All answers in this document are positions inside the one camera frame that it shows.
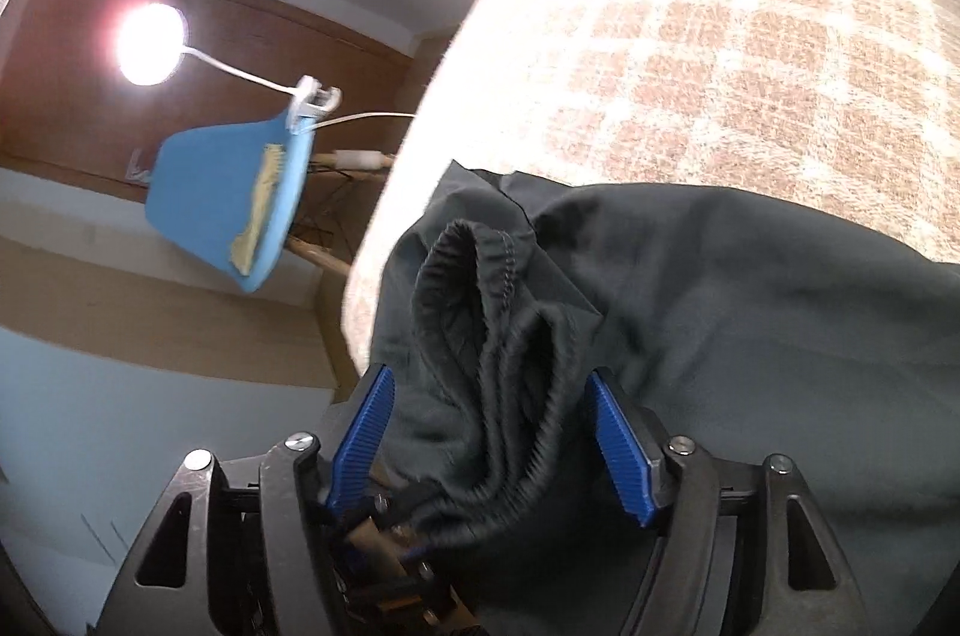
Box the yellow folded cloth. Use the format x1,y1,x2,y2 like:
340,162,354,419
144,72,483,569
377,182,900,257
229,145,286,277

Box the brown wooden door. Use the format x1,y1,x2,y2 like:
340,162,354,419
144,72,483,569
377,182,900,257
0,0,451,187

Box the white lamp cable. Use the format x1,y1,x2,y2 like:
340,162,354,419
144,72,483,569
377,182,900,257
311,111,417,131

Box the beige checked blanket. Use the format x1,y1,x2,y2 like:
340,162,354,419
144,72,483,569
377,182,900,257
341,0,960,374

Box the blue plastic chair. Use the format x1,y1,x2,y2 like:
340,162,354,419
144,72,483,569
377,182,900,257
142,115,391,296

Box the dark grey pants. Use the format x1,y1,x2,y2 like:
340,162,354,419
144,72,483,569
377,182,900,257
367,160,960,636

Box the white clip desk lamp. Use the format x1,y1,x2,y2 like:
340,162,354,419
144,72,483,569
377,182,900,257
116,2,342,131

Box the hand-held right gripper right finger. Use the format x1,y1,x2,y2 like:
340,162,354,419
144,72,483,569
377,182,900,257
584,369,863,636

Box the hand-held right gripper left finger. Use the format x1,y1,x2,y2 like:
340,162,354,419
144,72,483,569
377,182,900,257
97,366,396,636

